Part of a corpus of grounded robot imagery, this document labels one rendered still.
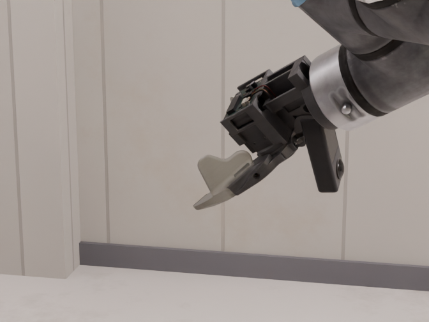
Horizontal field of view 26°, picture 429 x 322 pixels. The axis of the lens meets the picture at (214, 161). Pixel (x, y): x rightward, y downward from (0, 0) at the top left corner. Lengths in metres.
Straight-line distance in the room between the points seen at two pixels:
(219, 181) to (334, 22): 0.28
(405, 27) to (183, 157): 2.32
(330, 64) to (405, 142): 1.98
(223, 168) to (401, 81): 0.24
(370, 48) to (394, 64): 0.03
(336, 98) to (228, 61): 2.00
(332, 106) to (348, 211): 2.05
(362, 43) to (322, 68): 0.10
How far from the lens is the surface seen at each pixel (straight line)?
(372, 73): 0.96
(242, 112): 1.04
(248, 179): 1.06
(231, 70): 2.97
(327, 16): 0.88
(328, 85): 0.98
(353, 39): 0.91
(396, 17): 0.77
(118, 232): 3.20
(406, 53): 0.92
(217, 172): 1.07
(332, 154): 1.08
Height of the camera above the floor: 1.15
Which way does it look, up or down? 14 degrees down
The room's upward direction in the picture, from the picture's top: straight up
